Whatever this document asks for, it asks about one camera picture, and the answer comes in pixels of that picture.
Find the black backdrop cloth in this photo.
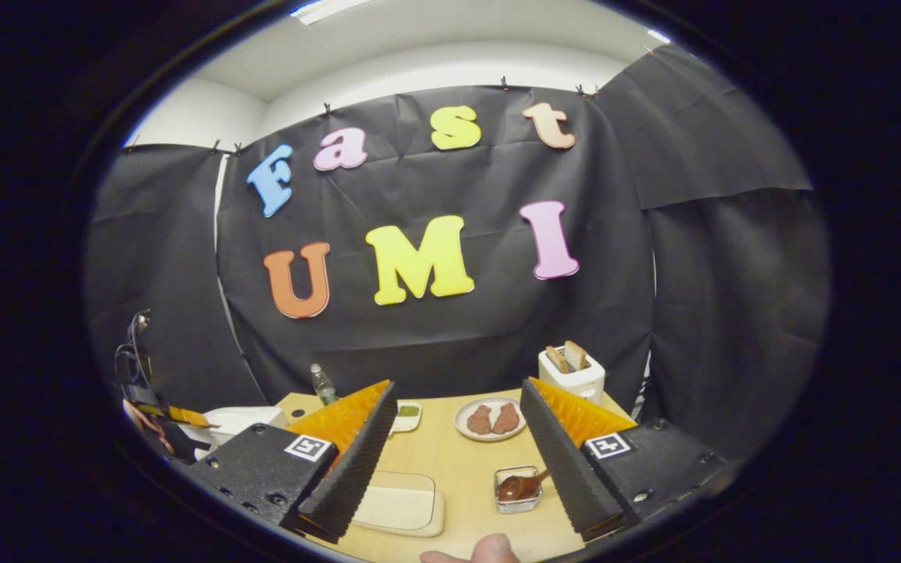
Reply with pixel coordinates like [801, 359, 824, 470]
[83, 43, 833, 462]

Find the white rice cooker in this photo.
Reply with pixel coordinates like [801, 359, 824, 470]
[181, 405, 289, 462]

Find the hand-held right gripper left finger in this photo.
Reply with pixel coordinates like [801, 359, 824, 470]
[185, 380, 399, 544]

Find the white divided condiment dish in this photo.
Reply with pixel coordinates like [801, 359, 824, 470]
[389, 401, 423, 435]

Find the metal wire chopstick holder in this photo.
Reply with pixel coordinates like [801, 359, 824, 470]
[494, 465, 544, 515]

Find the white toaster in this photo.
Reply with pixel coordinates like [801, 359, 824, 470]
[538, 341, 606, 406]

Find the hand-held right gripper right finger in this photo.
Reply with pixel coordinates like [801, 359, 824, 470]
[519, 377, 733, 542]

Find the brown wooden spoon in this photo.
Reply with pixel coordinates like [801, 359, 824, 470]
[497, 469, 551, 503]

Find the green label water bottle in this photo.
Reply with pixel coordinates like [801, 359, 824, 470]
[310, 363, 339, 407]

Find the large ceiling light panel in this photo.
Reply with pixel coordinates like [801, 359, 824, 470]
[290, 0, 373, 26]

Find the white round plate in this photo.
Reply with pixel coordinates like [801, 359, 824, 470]
[454, 396, 528, 443]

